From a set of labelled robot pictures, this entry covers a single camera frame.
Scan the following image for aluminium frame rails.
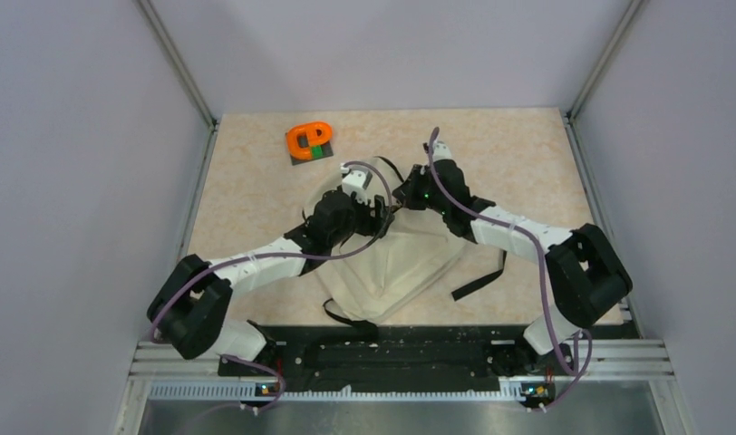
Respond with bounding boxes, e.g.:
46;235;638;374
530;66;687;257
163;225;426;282
113;340;695;434

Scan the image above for beige canvas backpack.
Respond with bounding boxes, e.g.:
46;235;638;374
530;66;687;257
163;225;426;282
302;156;508;337

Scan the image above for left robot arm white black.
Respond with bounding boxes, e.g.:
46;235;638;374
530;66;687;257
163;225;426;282
146;189;393;361

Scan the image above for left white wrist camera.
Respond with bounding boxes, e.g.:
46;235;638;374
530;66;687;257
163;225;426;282
340;162;373;205

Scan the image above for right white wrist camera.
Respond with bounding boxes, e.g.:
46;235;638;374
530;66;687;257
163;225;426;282
428;140;453;162

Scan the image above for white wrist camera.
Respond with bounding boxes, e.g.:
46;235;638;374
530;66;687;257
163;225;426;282
340;162;373;205
428;140;453;162

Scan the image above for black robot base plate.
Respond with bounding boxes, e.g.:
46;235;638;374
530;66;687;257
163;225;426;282
214;323;639;398

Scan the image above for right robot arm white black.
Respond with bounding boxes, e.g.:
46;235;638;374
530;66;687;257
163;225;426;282
392;159;633;356

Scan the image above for orange toy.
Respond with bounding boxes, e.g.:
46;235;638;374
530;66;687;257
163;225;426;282
285;121;334;166

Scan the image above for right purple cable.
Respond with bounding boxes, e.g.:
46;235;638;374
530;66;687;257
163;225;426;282
425;127;594;412

